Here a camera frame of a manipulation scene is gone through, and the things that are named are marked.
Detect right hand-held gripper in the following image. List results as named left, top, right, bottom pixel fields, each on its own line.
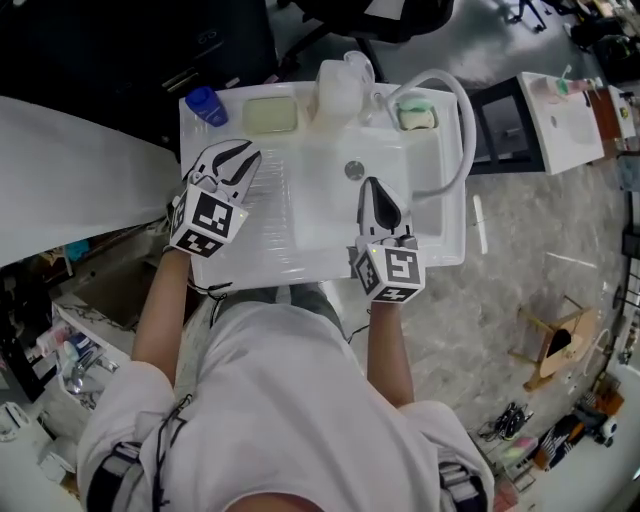
left=346, top=176, right=427, bottom=304

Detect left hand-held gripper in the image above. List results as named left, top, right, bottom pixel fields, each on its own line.
left=168, top=139, right=263, bottom=260

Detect person's right forearm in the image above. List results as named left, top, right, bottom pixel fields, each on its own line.
left=364, top=298, right=417, bottom=409

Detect person's left forearm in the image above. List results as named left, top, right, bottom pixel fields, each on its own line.
left=130, top=247, right=194, bottom=387

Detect white sink basin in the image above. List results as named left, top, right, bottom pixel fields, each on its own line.
left=178, top=81, right=469, bottom=292

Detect blue bottle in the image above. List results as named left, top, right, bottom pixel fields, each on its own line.
left=184, top=85, right=230, bottom=128

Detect pale yellow soap bar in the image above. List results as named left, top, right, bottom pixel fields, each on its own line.
left=242, top=95, right=300, bottom=135

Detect green and white soap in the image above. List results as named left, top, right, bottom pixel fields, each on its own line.
left=396, top=95, right=440, bottom=133

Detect white strip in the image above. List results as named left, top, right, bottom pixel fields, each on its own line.
left=471, top=193, right=490, bottom=256

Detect person's grey trousers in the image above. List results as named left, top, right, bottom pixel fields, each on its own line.
left=218, top=281, right=347, bottom=341

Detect clear faucet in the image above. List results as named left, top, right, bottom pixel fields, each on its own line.
left=342, top=49, right=389, bottom=126

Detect white board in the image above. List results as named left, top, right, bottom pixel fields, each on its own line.
left=0, top=94, right=184, bottom=271

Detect black office chair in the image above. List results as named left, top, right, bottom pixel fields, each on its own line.
left=277, top=0, right=457, bottom=84

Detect white round-bowl sink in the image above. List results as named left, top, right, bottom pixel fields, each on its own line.
left=516, top=70, right=625, bottom=176

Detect wooden stool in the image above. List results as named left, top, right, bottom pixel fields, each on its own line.
left=507, top=293, right=602, bottom=392

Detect person's white shirt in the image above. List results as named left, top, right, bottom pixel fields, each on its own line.
left=76, top=298, right=497, bottom=512

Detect white flexible hose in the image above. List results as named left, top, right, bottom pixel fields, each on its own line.
left=388, top=68, right=475, bottom=202

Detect black frame stand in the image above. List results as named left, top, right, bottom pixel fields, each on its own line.
left=467, top=75, right=547, bottom=177

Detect black cable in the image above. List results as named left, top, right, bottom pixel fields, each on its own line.
left=151, top=393, right=195, bottom=509

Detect black harness strap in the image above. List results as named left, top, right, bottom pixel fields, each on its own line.
left=437, top=458, right=490, bottom=512
left=87, top=440, right=147, bottom=512

